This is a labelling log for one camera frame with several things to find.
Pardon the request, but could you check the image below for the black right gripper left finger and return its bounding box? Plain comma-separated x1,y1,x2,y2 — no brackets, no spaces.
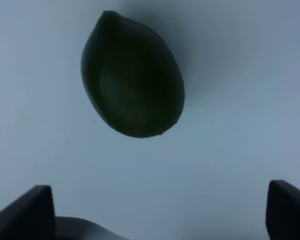
0,185,56,240

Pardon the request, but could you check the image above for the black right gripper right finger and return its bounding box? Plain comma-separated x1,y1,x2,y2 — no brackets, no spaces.
265,180,300,240

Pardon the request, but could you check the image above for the dark green avocado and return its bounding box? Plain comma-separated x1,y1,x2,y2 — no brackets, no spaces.
80,10,185,138

